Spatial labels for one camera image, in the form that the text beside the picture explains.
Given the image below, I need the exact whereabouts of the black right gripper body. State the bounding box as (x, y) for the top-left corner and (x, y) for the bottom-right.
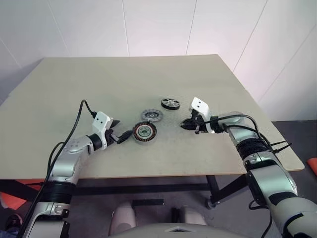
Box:
(190, 110), (208, 135)

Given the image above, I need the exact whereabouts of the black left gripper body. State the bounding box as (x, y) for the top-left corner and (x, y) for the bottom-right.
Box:
(106, 128), (119, 147)

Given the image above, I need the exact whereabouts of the motor housing with copper windings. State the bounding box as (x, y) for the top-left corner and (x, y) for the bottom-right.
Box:
(132, 121), (159, 144)

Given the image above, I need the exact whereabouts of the black spoked rotor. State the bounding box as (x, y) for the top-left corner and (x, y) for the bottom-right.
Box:
(160, 97), (180, 111)

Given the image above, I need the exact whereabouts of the grey toothed gear disc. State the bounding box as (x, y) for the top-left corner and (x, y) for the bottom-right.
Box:
(140, 109), (161, 123)

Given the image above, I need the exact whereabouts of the black flat bar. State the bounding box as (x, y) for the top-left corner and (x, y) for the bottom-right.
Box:
(132, 199), (164, 206)

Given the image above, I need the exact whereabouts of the pale rounded shape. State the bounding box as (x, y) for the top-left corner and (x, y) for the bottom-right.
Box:
(111, 201), (137, 234)
(177, 204), (208, 226)

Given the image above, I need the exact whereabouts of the grey robot torso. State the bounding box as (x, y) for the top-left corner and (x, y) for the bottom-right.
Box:
(108, 222), (274, 238)

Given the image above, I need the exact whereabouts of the orange object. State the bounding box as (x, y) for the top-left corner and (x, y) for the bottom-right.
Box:
(307, 156), (317, 175)
(0, 179), (42, 210)

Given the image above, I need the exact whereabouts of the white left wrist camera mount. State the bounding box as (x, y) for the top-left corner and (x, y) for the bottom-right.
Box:
(92, 111), (112, 150)

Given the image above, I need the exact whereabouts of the black table frame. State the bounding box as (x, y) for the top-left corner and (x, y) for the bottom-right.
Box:
(0, 174), (248, 206)

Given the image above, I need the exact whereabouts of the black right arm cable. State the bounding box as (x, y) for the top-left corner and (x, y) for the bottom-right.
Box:
(195, 113), (290, 156)

